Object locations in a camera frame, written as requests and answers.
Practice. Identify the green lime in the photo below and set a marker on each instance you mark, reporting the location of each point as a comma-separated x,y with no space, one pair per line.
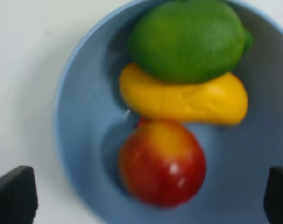
189,41

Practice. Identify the blue plastic bowl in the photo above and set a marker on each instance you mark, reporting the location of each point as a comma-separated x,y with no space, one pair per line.
90,123

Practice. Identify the red apple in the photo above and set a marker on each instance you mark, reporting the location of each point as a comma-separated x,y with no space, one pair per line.
162,163

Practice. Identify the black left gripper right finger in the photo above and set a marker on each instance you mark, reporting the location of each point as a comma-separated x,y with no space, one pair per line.
273,199

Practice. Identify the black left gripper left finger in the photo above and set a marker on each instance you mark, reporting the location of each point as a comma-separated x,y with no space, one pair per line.
18,196

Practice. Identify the yellow mango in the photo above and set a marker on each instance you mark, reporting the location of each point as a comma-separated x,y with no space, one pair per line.
221,101

